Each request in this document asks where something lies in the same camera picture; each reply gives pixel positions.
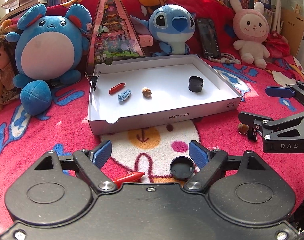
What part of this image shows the pink bunny plush toy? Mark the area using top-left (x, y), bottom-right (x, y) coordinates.
top-left (229, 0), bottom-right (270, 69)

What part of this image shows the brown hazelnut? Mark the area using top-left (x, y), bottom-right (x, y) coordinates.
top-left (237, 123), bottom-right (249, 134)
top-left (142, 87), bottom-right (152, 98)

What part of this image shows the black round lid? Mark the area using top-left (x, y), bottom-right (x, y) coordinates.
top-left (170, 156), bottom-right (195, 181)
top-left (188, 83), bottom-right (203, 93)
top-left (189, 76), bottom-right (204, 86)

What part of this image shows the black smartphone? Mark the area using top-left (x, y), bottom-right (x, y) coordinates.
top-left (196, 18), bottom-right (221, 58)

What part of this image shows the pink triangular miniature house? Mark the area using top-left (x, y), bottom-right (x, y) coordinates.
top-left (86, 0), bottom-right (153, 74)

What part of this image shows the pink cartoon fleece blanket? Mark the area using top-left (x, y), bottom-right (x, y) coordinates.
top-left (0, 56), bottom-right (304, 233)

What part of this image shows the white shallow cardboard box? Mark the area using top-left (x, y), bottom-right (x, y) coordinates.
top-left (88, 55), bottom-right (242, 135)

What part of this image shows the Stitch plush toy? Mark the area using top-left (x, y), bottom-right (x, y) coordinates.
top-left (130, 4), bottom-right (196, 56)

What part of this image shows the red crayon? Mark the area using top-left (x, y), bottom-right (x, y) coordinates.
top-left (112, 172), bottom-right (145, 189)
top-left (109, 82), bottom-right (125, 95)

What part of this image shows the light blue hair clip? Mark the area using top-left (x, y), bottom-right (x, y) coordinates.
top-left (118, 89), bottom-right (131, 102)

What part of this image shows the brown-haired doll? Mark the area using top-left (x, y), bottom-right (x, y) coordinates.
top-left (0, 30), bottom-right (20, 111)

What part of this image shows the black binder clip on box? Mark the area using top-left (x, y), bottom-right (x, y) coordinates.
top-left (84, 71), bottom-right (101, 90)

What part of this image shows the clear plastic dome cup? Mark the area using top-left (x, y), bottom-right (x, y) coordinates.
top-left (208, 146), bottom-right (221, 152)

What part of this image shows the round blue plush toy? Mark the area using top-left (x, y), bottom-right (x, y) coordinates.
top-left (6, 4), bottom-right (92, 115)

